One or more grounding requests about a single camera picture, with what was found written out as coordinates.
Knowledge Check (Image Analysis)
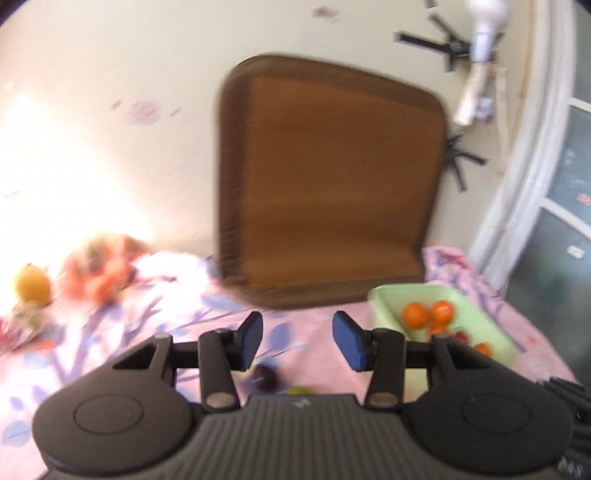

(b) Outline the orange tangerine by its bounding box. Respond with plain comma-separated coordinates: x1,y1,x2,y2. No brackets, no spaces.
426,322,450,338
430,300,456,325
473,342,494,358
402,302,430,330

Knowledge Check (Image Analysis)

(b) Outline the red fruit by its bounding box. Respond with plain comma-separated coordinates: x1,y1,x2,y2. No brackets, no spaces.
454,331,470,344

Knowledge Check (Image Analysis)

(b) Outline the light green plastic basin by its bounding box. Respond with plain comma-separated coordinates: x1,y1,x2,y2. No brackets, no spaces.
368,283,517,366

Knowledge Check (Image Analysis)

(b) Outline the dark purple plum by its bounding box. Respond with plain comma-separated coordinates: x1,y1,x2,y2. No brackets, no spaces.
252,363,280,393

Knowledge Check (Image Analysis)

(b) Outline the orange tangerine in basin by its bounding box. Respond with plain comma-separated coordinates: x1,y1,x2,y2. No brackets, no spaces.
473,342,494,358
426,322,450,338
430,300,456,325

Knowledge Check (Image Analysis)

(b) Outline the pink patterned bed sheet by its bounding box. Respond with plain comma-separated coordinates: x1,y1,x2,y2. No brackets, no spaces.
1,247,573,479

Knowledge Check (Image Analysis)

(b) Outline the green fruit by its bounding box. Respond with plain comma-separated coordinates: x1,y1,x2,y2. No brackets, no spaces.
287,386,311,396

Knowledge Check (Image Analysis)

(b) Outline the bag of small oranges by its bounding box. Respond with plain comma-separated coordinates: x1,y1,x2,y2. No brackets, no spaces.
60,234,150,308

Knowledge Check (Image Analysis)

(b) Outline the brown woven seat cushion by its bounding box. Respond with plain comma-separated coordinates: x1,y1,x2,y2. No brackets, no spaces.
216,55,448,309

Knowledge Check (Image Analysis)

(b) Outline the yellow orange fruit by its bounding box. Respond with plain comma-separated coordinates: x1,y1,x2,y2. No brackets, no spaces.
14,263,52,306

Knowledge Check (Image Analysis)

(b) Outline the white power strip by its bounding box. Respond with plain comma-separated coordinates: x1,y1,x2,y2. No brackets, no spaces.
453,0,512,128

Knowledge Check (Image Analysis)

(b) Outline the white window frame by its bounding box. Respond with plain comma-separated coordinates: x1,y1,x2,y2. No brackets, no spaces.
469,1,577,290

